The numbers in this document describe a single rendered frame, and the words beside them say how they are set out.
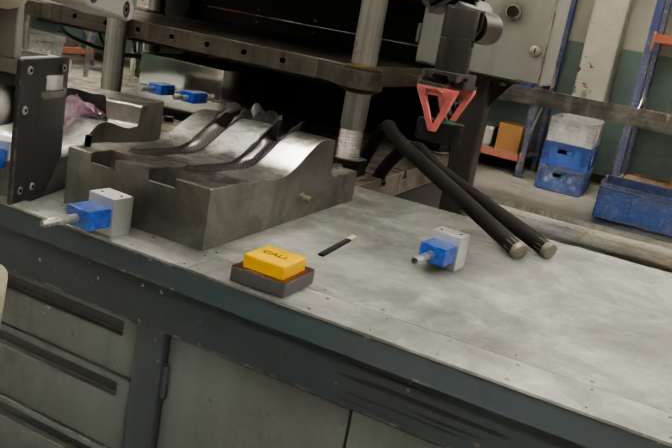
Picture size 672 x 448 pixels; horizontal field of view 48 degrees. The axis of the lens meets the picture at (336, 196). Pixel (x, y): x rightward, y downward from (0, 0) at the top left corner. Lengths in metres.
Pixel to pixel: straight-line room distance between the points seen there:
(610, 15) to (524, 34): 5.65
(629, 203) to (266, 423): 3.82
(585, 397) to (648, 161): 6.80
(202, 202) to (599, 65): 6.49
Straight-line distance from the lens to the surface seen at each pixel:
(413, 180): 2.06
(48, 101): 0.92
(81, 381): 1.26
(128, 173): 1.12
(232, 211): 1.09
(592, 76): 7.37
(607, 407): 0.86
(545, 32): 1.73
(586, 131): 6.69
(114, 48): 2.15
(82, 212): 1.05
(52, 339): 1.28
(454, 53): 1.26
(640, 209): 4.70
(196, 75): 2.02
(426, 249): 1.14
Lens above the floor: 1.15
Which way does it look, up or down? 13 degrees down
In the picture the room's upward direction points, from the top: 10 degrees clockwise
